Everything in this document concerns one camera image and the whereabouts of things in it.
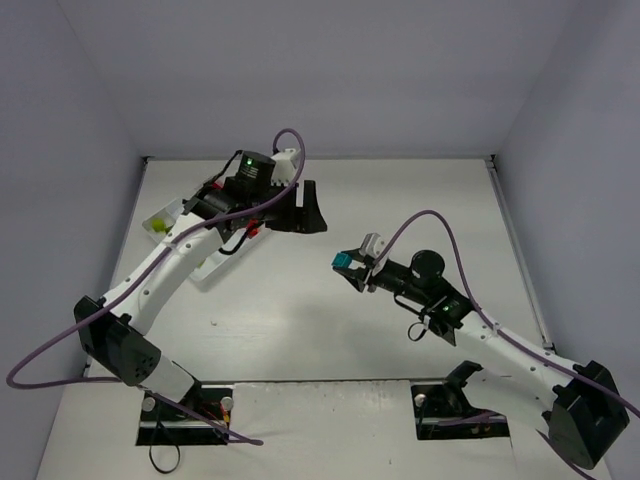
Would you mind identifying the yellow blue red lego stack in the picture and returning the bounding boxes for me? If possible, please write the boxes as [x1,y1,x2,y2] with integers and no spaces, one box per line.
[331,252,352,269]

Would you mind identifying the small green lego brick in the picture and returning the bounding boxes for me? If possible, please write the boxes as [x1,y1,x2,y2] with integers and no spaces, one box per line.
[150,217,167,233]

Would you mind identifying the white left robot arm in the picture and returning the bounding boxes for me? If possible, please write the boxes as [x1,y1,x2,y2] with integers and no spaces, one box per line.
[74,148,327,407]

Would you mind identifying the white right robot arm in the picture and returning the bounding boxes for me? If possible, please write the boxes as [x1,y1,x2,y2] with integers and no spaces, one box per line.
[332,249,630,470]

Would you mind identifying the clear plastic divided tray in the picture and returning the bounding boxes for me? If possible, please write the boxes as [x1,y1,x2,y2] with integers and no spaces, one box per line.
[142,174,281,291]

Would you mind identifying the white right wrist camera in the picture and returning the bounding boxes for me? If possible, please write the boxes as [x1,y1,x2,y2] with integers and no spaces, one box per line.
[360,233,387,276]

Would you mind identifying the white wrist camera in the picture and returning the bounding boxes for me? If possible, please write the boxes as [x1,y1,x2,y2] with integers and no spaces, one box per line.
[271,148,300,187]
[360,233,387,276]

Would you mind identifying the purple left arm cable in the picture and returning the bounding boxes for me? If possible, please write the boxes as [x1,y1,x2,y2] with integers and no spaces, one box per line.
[5,128,307,446]

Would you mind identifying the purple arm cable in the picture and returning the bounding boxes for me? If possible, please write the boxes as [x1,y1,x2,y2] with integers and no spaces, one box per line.
[5,128,307,446]
[374,209,640,474]

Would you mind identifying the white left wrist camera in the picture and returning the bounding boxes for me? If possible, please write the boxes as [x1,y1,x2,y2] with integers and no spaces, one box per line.
[271,148,300,187]

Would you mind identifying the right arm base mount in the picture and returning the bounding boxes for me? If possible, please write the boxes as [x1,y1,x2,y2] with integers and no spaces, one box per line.
[411,384,510,441]

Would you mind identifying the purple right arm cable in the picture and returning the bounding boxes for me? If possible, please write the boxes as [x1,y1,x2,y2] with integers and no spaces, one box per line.
[374,209,640,474]

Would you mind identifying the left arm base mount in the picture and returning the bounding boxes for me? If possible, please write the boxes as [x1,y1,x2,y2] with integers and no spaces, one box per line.
[135,382,235,446]

